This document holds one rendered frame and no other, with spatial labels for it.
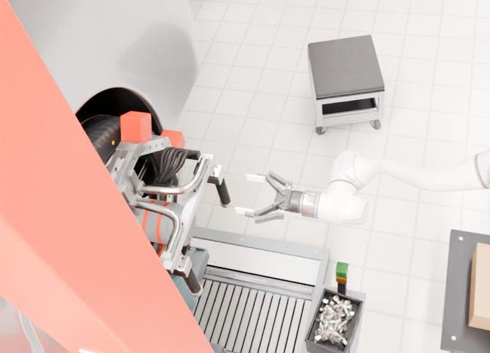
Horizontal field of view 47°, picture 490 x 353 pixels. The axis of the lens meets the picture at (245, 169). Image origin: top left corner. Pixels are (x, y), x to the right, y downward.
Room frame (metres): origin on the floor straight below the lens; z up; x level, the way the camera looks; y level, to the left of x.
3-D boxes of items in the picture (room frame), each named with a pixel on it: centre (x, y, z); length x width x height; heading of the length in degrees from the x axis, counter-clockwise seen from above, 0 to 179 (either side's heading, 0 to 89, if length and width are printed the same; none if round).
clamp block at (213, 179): (1.12, 0.12, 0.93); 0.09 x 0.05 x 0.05; 63
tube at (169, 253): (0.92, 0.32, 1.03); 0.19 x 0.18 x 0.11; 63
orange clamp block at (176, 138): (1.35, 0.24, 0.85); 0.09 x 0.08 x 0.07; 153
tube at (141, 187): (1.10, 0.23, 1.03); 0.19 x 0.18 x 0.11; 63
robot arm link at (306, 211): (0.97, -0.18, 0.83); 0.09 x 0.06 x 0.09; 153
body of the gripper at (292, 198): (1.00, -0.12, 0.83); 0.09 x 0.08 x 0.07; 63
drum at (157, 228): (1.03, 0.32, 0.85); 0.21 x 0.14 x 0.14; 63
